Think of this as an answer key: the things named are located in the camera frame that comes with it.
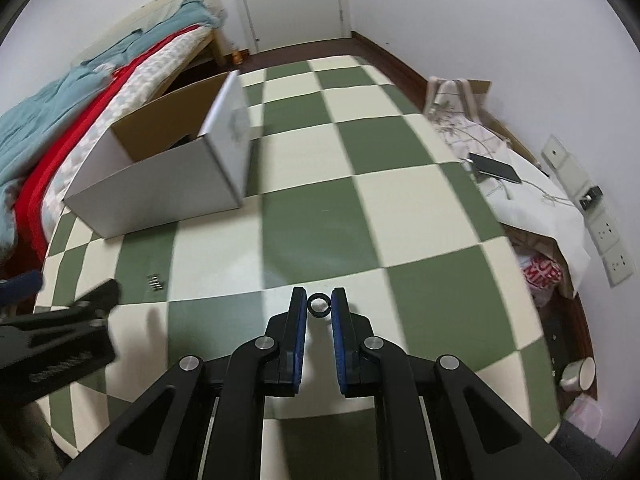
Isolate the red blanket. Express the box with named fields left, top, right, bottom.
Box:
left=12, top=25, right=208, bottom=271

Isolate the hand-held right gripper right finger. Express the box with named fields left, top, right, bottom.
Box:
left=331, top=287, right=577, bottom=480

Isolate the grey white checked quilt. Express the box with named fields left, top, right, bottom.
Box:
left=40, top=27, right=211, bottom=221

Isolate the patterned white tote bag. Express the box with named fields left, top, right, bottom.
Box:
left=424, top=76, right=511, bottom=161

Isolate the black smartphone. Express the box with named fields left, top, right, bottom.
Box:
left=469, top=152, right=523, bottom=185

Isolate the white charging cable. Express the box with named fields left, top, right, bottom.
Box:
left=462, top=157, right=584, bottom=209

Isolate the black ring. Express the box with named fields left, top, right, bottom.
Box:
left=307, top=293, right=331, bottom=319

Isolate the white cardboard box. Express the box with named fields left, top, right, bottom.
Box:
left=63, top=71, right=252, bottom=237

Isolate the white plastic bag red print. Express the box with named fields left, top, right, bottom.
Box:
left=517, top=252, right=566, bottom=306

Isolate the white door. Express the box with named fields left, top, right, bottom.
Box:
left=227, top=0, right=353, bottom=55

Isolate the brown cardboard sheet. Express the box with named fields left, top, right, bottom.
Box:
left=467, top=78, right=551, bottom=176

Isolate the black charger plug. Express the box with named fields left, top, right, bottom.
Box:
left=578, top=185, right=604, bottom=211

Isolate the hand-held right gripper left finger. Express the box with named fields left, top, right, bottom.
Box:
left=59, top=287, right=308, bottom=480

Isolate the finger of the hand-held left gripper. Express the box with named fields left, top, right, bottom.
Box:
left=0, top=279, right=122, bottom=361
left=0, top=270, right=44, bottom=307

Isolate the black floor mat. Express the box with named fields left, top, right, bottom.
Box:
left=552, top=417, right=619, bottom=466

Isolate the bed with blue blanket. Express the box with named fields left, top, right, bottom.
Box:
left=0, top=0, right=228, bottom=261

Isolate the green white checkered tablecloth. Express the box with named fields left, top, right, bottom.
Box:
left=32, top=54, right=564, bottom=461

